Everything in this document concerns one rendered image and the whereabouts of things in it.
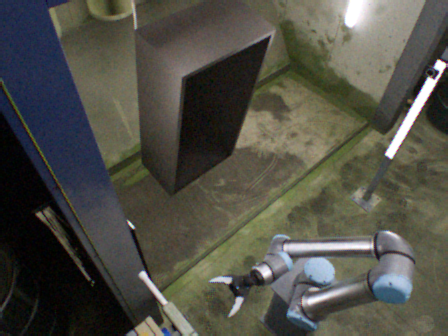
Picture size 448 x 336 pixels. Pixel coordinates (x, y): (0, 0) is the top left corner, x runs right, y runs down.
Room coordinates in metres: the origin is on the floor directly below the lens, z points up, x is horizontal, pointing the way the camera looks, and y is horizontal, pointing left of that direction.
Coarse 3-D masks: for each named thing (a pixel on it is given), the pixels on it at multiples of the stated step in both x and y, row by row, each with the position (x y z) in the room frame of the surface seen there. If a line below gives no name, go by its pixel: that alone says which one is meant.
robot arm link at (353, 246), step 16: (272, 240) 0.82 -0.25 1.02; (288, 240) 0.79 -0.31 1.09; (304, 240) 0.76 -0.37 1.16; (320, 240) 0.73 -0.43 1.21; (336, 240) 0.70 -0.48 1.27; (352, 240) 0.68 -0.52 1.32; (368, 240) 0.66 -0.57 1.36; (384, 240) 0.63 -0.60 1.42; (400, 240) 0.61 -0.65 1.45; (304, 256) 0.70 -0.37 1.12; (320, 256) 0.67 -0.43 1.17; (336, 256) 0.65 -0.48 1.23; (352, 256) 0.63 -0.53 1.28; (368, 256) 0.61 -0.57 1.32
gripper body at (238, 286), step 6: (252, 270) 0.61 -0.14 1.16; (240, 276) 0.57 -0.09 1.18; (258, 276) 0.58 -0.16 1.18; (234, 282) 0.54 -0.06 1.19; (240, 282) 0.55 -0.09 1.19; (258, 282) 0.56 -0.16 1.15; (234, 288) 0.53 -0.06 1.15; (240, 288) 0.52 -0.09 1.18; (246, 288) 0.52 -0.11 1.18; (234, 294) 0.52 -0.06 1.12; (240, 294) 0.50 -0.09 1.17
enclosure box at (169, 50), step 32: (224, 0) 1.82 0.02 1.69; (160, 32) 1.51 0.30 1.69; (192, 32) 1.54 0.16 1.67; (224, 32) 1.58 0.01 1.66; (256, 32) 1.62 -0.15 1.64; (160, 64) 1.37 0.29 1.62; (192, 64) 1.34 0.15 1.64; (224, 64) 1.93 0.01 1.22; (256, 64) 1.74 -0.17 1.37; (160, 96) 1.39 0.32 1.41; (192, 96) 1.91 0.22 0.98; (224, 96) 1.92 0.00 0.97; (160, 128) 1.43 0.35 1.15; (192, 128) 2.00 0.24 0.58; (224, 128) 1.91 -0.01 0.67; (160, 160) 1.47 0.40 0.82; (192, 160) 1.75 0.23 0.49; (224, 160) 1.78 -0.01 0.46
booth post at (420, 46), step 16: (432, 0) 2.65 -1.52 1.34; (432, 16) 2.61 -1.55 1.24; (416, 32) 2.65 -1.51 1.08; (432, 32) 2.57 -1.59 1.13; (416, 48) 2.61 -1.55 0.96; (432, 48) 2.61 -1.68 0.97; (400, 64) 2.66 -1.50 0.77; (416, 64) 2.57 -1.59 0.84; (400, 80) 2.61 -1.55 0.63; (416, 80) 2.63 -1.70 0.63; (384, 96) 2.66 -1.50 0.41; (400, 96) 2.57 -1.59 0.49; (384, 112) 2.62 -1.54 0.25; (400, 112) 2.65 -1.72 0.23; (384, 128) 2.57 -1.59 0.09
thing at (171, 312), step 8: (144, 272) 0.59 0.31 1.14; (144, 280) 0.56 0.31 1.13; (152, 288) 0.53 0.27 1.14; (160, 296) 0.50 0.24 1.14; (168, 304) 0.46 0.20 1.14; (168, 312) 0.43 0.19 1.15; (176, 312) 0.43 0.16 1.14; (176, 320) 0.40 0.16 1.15; (184, 320) 0.40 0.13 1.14; (176, 328) 0.37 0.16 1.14; (184, 328) 0.37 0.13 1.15; (192, 328) 0.38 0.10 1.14
